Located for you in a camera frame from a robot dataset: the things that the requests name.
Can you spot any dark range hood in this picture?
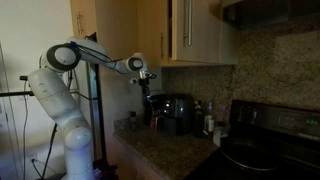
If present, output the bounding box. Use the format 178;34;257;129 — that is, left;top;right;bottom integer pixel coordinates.
221;0;320;33

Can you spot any thick black floor cable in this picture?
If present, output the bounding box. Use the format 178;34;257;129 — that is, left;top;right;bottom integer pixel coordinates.
31;123;60;180

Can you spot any small red jar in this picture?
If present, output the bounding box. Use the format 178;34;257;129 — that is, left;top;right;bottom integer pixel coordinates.
148;114;158;130

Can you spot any black coffee maker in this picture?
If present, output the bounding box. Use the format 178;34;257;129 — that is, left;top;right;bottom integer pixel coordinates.
159;94;195;136

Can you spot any clear bottle white label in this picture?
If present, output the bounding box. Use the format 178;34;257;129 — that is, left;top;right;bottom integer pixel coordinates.
204;101;216;138

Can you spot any tall cabinet handle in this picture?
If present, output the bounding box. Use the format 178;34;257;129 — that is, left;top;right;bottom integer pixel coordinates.
76;12;84;36

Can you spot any wooden upper cabinet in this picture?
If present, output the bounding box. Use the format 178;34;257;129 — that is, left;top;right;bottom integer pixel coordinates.
69;0;239;68

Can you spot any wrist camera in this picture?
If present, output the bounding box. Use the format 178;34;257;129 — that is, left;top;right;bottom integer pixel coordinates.
130;71;158;86

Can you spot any dark glass bottle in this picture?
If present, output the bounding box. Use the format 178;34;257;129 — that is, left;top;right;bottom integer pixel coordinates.
193;99;206;140

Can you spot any stainless steel fridge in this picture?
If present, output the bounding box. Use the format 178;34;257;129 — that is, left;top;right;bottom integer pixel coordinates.
84;31;108;163

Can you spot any open cabinet door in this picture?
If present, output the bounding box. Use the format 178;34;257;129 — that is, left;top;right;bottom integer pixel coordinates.
171;0;223;65

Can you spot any small dark spice jar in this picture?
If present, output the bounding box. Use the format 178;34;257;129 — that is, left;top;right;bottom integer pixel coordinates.
129;111;139;131

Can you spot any long silver door handle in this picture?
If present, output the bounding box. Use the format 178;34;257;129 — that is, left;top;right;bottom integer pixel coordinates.
182;0;194;47

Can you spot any black frying pan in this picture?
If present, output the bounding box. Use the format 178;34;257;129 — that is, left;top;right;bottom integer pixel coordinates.
219;135;282;173

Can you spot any white wall outlet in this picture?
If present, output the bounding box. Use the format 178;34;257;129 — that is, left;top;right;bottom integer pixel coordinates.
29;153;39;165

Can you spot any black stand bar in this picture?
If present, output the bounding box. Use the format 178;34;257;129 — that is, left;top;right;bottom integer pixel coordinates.
0;90;36;98

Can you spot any small white container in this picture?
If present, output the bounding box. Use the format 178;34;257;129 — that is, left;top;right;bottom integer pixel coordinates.
212;128;223;147

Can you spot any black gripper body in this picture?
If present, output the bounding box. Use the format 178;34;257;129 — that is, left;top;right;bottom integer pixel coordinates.
139;77;153;98

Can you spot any short cabinet door handle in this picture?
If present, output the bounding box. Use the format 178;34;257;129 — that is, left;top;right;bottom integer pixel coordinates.
160;33;165;61

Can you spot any black stove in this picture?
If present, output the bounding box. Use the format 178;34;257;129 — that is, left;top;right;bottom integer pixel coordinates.
184;99;320;180

